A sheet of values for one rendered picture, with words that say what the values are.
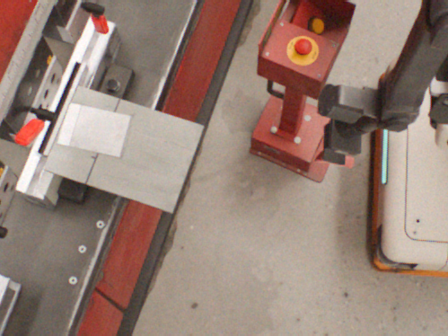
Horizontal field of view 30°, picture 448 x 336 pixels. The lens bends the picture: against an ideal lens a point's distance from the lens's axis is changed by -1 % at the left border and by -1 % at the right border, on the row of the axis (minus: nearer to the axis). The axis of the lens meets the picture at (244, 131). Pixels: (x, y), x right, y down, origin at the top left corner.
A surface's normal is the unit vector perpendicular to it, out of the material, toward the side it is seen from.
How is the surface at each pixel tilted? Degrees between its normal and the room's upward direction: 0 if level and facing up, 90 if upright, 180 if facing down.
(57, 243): 0
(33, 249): 0
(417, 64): 90
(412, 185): 0
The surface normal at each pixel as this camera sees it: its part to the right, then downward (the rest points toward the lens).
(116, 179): 0.00, -0.31
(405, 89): -0.14, 0.94
